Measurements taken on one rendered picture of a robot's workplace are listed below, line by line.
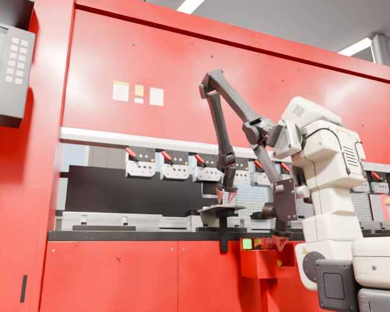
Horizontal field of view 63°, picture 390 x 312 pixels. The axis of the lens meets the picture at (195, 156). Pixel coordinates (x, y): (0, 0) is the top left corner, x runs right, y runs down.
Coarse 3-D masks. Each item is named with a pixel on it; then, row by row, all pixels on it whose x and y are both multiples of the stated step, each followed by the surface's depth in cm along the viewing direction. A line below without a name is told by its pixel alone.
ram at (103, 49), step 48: (96, 48) 184; (144, 48) 196; (192, 48) 209; (240, 48) 224; (96, 96) 176; (144, 96) 187; (192, 96) 199; (288, 96) 229; (336, 96) 247; (384, 96) 269; (96, 144) 173; (144, 144) 179; (240, 144) 203; (384, 144) 252
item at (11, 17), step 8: (0, 0) 127; (8, 0) 128; (16, 0) 128; (24, 0) 128; (32, 0) 129; (0, 8) 132; (8, 8) 132; (16, 8) 132; (24, 8) 132; (32, 8) 132; (0, 16) 136; (8, 16) 136; (16, 16) 136; (24, 16) 136; (8, 24) 141; (16, 24) 141; (24, 24) 141
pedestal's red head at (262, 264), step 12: (240, 240) 159; (252, 240) 161; (240, 252) 157; (252, 252) 146; (264, 252) 144; (276, 252) 146; (288, 252) 153; (252, 264) 146; (264, 264) 143; (276, 264) 145; (288, 264) 152; (252, 276) 145; (264, 276) 141; (276, 276) 143; (288, 276) 145
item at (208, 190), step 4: (204, 184) 189; (208, 184) 190; (212, 184) 191; (216, 184) 192; (204, 188) 189; (208, 188) 189; (212, 188) 190; (204, 192) 188; (208, 192) 189; (212, 192) 190; (216, 192) 191; (204, 196) 188; (208, 196) 189; (212, 196) 190; (216, 196) 191
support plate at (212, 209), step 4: (208, 208) 168; (212, 208) 165; (216, 208) 165; (220, 208) 165; (224, 208) 165; (236, 208) 166; (240, 208) 166; (244, 208) 166; (208, 212) 184; (212, 212) 184
